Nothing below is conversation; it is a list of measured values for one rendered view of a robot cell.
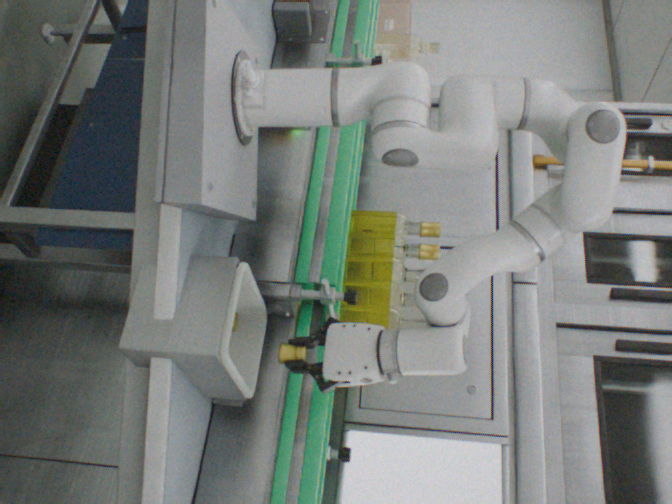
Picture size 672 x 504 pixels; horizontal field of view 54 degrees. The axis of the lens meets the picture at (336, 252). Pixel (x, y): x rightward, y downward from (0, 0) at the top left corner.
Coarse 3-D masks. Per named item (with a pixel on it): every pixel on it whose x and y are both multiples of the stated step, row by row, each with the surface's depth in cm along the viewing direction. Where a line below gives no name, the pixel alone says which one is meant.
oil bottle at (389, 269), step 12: (348, 264) 139; (360, 264) 139; (372, 264) 139; (384, 264) 138; (396, 264) 138; (348, 276) 138; (360, 276) 138; (372, 276) 137; (384, 276) 137; (396, 276) 137
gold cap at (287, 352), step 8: (280, 344) 113; (288, 344) 114; (280, 352) 112; (288, 352) 112; (296, 352) 112; (304, 352) 112; (280, 360) 112; (288, 360) 112; (296, 360) 112; (304, 360) 113
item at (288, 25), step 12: (276, 0) 152; (288, 0) 151; (300, 0) 151; (312, 0) 155; (276, 12) 150; (288, 12) 150; (300, 12) 150; (312, 12) 156; (276, 24) 154; (288, 24) 153; (300, 24) 153; (312, 24) 157; (288, 36) 156; (300, 36) 156
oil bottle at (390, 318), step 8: (344, 304) 135; (344, 312) 134; (352, 312) 133; (360, 312) 133; (368, 312) 133; (376, 312) 133; (384, 312) 133; (392, 312) 133; (344, 320) 133; (352, 320) 133; (360, 320) 132; (368, 320) 132; (376, 320) 132; (384, 320) 132; (392, 320) 132; (400, 320) 133; (392, 328) 131; (400, 328) 132
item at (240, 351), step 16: (240, 272) 105; (240, 288) 114; (256, 288) 115; (240, 304) 119; (256, 304) 119; (240, 320) 123; (256, 320) 123; (224, 336) 99; (240, 336) 122; (256, 336) 122; (224, 352) 99; (240, 352) 120; (256, 352) 120; (240, 368) 119; (256, 368) 119; (240, 384) 108
